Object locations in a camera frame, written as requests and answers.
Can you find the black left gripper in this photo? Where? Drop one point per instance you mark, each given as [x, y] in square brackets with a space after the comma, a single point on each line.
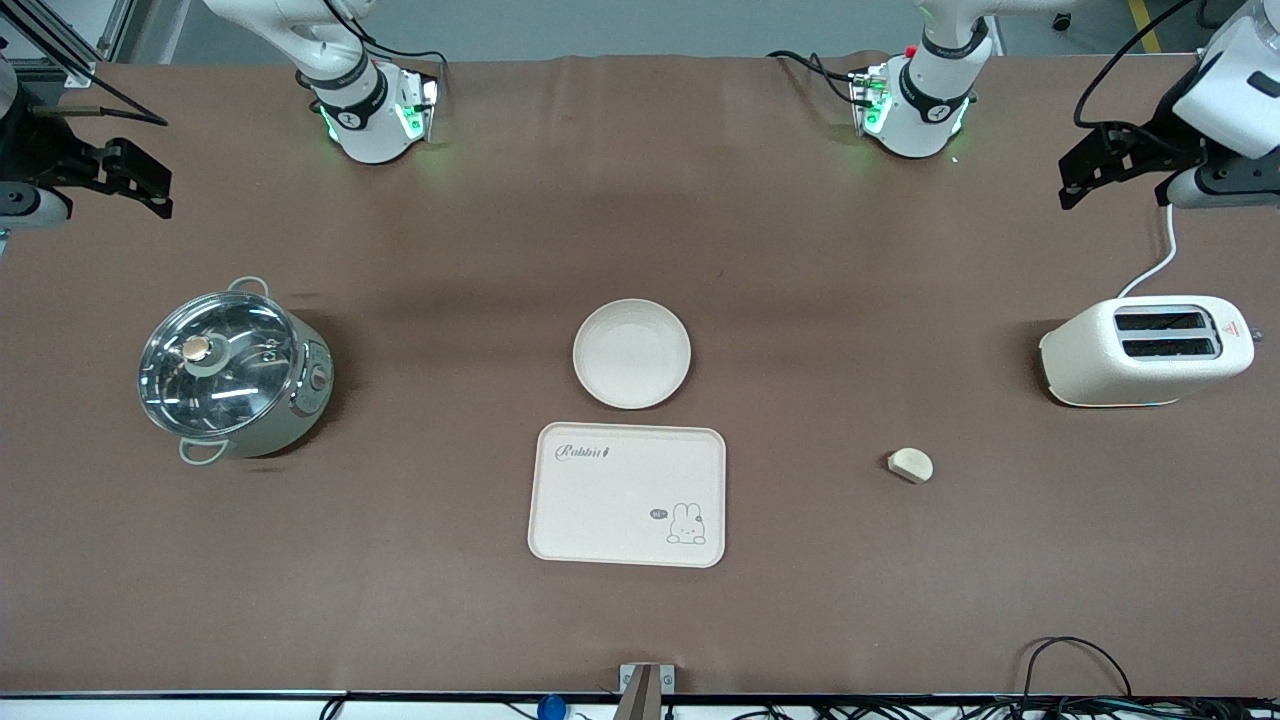
[1172, 147]

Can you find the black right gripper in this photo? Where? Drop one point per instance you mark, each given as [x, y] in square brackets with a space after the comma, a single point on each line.
[32, 150]

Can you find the small cream steamed bun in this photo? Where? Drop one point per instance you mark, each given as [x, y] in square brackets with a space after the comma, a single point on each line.
[912, 466]

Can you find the round cream plate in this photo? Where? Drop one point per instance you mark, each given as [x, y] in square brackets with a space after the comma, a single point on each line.
[630, 355]

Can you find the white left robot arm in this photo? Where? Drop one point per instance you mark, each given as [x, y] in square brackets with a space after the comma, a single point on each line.
[925, 110]

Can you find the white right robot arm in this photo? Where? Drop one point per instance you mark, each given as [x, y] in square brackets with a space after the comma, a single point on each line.
[360, 120]

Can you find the cream two-slot toaster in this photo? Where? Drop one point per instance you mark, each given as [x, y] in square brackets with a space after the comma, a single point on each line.
[1100, 365]

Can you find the glass pot lid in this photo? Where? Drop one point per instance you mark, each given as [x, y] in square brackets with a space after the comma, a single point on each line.
[235, 385]

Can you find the pale green electric pot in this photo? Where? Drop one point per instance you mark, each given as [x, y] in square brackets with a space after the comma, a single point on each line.
[305, 415]

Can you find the brown table cover cloth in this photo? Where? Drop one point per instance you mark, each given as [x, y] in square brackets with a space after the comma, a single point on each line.
[850, 580]

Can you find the cream rabbit print tray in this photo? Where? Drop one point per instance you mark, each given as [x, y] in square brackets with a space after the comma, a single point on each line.
[600, 510]

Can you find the small blue round object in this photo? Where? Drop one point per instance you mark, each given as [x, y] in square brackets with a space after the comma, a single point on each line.
[551, 708]

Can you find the aluminium extrusion frame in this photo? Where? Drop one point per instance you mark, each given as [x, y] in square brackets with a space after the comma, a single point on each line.
[70, 73]

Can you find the grey metal camera bracket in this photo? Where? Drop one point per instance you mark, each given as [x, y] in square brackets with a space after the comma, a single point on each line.
[645, 685]

